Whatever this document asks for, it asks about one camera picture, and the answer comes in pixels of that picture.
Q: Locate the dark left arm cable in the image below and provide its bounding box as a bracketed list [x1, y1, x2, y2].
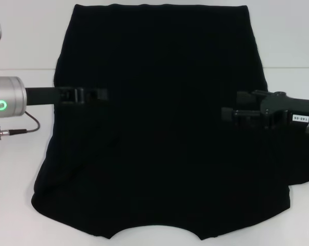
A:
[0, 111, 41, 136]

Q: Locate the black t-shirt with white lettering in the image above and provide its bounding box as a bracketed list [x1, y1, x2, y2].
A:
[31, 3, 309, 241]

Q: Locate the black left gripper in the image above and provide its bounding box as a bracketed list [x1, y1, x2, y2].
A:
[25, 87, 109, 106]

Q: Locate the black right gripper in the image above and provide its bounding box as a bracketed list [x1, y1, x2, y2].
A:
[221, 90, 309, 130]

